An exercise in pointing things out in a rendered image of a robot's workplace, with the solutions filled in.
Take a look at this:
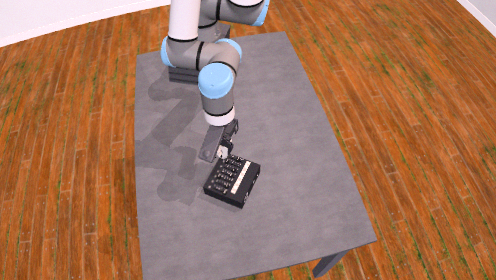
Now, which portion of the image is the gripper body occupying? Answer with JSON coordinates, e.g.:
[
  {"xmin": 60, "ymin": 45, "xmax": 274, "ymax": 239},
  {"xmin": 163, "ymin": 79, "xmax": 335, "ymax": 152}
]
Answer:
[{"xmin": 212, "ymin": 118, "xmax": 239, "ymax": 147}]

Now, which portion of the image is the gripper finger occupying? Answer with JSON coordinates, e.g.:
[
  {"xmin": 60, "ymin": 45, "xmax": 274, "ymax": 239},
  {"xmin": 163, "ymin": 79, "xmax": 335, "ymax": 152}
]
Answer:
[
  {"xmin": 217, "ymin": 145, "xmax": 222, "ymax": 159},
  {"xmin": 221, "ymin": 140, "xmax": 233, "ymax": 159}
]

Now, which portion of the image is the dark grey lighting desk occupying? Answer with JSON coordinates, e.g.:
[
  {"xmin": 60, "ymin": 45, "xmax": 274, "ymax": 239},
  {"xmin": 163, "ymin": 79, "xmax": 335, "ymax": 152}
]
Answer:
[{"xmin": 203, "ymin": 154, "xmax": 260, "ymax": 208}]

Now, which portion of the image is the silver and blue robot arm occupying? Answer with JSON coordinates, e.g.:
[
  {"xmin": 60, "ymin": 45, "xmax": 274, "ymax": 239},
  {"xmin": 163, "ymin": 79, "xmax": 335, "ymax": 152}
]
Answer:
[{"xmin": 161, "ymin": 0, "xmax": 270, "ymax": 163}]

